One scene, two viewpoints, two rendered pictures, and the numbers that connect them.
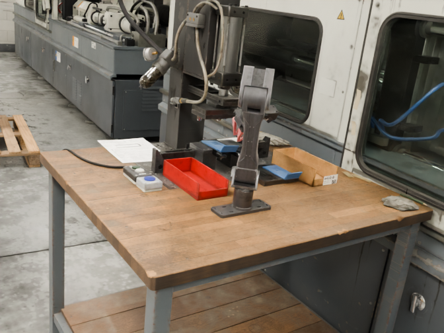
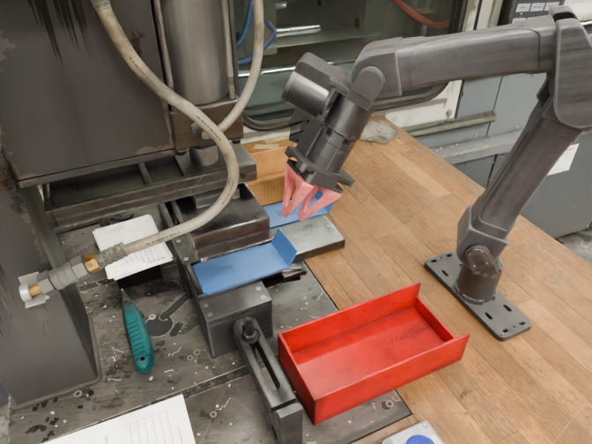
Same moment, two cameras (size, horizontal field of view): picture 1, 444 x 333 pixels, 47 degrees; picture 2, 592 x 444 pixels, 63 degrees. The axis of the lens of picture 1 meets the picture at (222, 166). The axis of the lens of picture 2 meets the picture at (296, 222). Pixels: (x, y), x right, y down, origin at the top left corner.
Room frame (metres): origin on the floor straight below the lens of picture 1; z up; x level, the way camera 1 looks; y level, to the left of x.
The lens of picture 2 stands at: (1.70, 0.56, 1.51)
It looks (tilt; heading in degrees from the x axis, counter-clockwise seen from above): 38 degrees down; 281
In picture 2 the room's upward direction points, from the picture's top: straight up
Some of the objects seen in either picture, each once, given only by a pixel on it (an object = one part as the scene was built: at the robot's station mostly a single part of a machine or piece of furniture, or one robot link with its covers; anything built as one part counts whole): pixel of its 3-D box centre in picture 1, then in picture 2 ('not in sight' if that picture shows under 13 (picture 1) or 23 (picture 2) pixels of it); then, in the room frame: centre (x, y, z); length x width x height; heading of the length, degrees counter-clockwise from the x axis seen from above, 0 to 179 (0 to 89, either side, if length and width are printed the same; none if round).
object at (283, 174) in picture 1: (281, 169); (293, 205); (1.85, -0.23, 0.93); 0.15 x 0.07 x 0.03; 35
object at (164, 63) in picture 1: (161, 65); not in sight; (2.08, 0.29, 1.25); 0.19 x 0.07 x 0.19; 126
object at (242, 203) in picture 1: (242, 198); (478, 277); (1.51, -0.08, 0.94); 0.20 x 0.07 x 0.08; 126
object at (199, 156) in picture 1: (217, 156); (221, 288); (1.93, 0.03, 0.94); 0.20 x 0.10 x 0.07; 126
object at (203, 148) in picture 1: (217, 145); (218, 269); (1.93, 0.03, 0.98); 0.20 x 0.10 x 0.01; 126
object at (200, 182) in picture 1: (194, 177); (371, 346); (1.68, 0.09, 0.93); 0.25 x 0.12 x 0.06; 36
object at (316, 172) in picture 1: (304, 166); (267, 178); (1.93, -0.33, 0.93); 0.25 x 0.13 x 0.08; 36
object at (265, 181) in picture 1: (268, 174); (289, 229); (1.85, -0.18, 0.91); 0.17 x 0.16 x 0.02; 126
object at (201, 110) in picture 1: (211, 80); (147, 146); (1.98, 0.08, 1.22); 0.26 x 0.18 x 0.30; 36
